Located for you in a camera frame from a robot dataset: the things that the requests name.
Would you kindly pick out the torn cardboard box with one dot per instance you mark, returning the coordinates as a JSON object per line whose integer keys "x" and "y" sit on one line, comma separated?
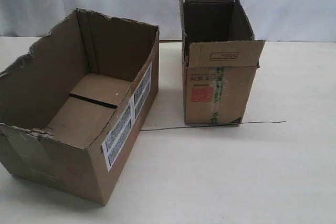
{"x": 72, "y": 107}

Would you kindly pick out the tall cardboard box with flaps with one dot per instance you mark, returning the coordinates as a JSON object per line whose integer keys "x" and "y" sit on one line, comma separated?
{"x": 220, "y": 57}

